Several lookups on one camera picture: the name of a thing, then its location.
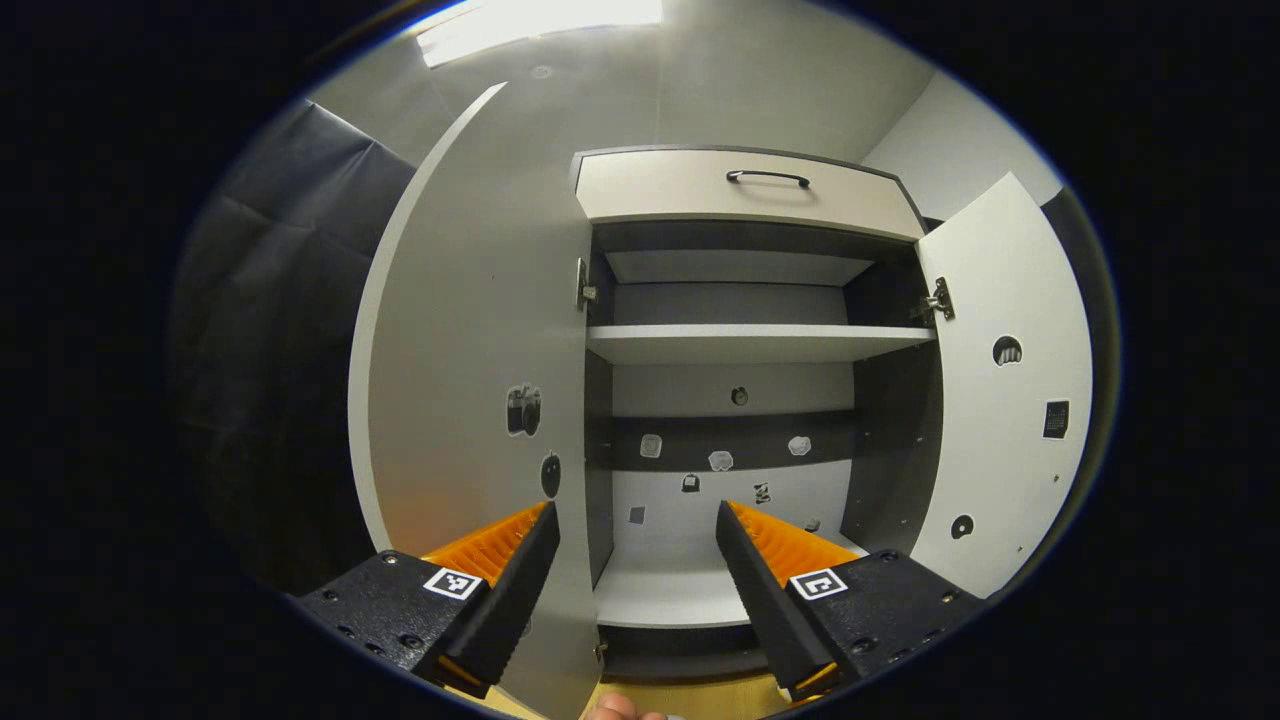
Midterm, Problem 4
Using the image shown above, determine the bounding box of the white cabinet drawer front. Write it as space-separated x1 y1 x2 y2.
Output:
573 148 926 243

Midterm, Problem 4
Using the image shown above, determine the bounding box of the ceiling light panel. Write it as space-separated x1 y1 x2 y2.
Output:
415 0 666 68

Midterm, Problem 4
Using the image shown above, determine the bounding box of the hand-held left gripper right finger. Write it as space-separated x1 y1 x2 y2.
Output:
714 498 991 704

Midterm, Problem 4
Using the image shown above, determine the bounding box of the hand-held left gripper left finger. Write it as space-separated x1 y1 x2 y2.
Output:
298 500 562 700

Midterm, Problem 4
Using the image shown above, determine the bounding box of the white shoe cabinet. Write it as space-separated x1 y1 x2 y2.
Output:
570 145 946 686

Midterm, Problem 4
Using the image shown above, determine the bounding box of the white cabinet shelf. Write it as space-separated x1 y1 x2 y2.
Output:
587 323 938 366

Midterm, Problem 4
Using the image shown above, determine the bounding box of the white cabinet door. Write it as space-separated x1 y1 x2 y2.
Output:
908 172 1094 601
348 82 613 720

